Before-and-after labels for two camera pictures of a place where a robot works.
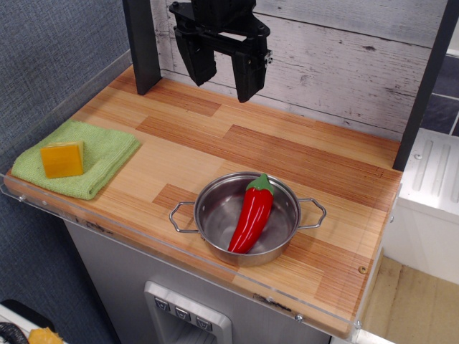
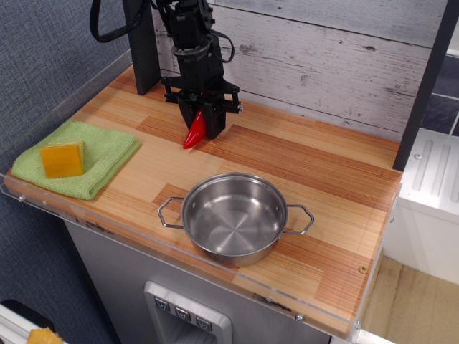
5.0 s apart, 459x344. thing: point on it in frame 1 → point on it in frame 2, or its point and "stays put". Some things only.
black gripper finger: [249, 69] → [215, 120]
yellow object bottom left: [44, 336] stays put
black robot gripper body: [228, 25] → [201, 79]
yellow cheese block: [62, 159] stays put
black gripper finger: [197, 55] → [190, 110]
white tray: [13, 312] → [15, 328]
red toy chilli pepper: [254, 213] → [198, 131]
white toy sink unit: [424, 231] stays put
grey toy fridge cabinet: [148, 299] stays put
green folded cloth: [102, 150] stays put
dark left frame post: [140, 24] stays put
